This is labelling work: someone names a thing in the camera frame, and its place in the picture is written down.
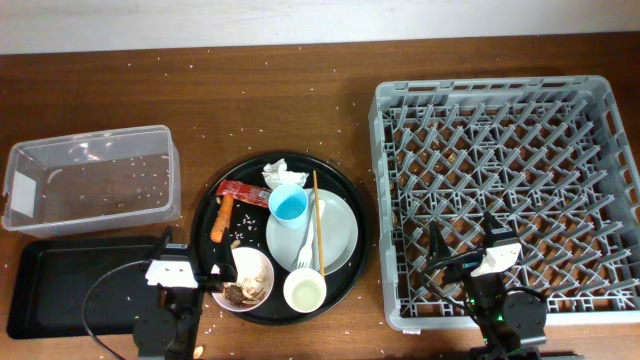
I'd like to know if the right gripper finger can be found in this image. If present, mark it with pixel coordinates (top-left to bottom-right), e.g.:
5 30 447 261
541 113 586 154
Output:
428 221 451 268
482 211 515 245

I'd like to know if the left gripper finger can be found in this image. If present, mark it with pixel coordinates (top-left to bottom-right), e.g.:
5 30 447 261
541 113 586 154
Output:
219 228 238 283
151 226 173 260

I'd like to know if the pink bowl with food scraps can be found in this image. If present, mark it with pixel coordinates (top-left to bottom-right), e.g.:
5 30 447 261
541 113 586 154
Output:
211 247 275 312

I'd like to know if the orange carrot piece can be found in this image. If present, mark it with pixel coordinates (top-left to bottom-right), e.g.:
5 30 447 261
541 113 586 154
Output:
210 195 234 243

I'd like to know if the white plastic fork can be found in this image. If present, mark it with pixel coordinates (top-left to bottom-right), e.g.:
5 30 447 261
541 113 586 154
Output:
295 200 325 269

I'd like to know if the cream paper cup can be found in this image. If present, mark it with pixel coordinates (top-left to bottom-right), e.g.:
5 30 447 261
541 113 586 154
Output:
283 268 327 313

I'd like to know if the red snack wrapper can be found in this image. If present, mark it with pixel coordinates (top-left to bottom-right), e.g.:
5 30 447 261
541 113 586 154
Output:
216 180 271 208

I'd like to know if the light blue plastic cup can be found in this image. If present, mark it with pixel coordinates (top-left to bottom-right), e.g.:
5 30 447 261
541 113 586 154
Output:
268 184 308 229

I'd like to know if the wooden chopstick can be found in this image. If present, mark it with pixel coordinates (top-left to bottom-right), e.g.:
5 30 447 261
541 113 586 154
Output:
313 170 325 279

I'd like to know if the grey round plate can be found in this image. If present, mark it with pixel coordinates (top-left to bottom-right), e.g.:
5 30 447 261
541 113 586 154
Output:
266 189 359 275

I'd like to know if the white tissue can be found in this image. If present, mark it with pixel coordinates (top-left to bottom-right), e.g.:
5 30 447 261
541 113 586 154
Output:
262 158 309 190

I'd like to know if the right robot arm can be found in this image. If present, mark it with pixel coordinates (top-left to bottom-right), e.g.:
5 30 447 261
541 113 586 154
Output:
420 212 547 359

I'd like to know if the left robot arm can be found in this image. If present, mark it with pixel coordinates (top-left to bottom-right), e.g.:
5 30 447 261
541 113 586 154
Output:
81 228 238 359

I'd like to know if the grey plastic dishwasher rack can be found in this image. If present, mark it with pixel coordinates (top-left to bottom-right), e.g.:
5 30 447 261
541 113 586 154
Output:
369 75 639 333

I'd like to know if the clear plastic waste bin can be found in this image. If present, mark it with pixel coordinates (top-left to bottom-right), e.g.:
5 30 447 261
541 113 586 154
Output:
1 125 181 238

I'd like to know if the black rectangular waste tray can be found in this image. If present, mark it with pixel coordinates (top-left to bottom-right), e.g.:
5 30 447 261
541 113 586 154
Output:
7 236 161 339

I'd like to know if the peanut on table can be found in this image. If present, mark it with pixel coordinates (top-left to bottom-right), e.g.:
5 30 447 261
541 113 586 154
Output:
193 346 204 359

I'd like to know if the round black serving tray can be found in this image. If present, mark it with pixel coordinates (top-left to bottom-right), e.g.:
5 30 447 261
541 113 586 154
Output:
191 152 372 326

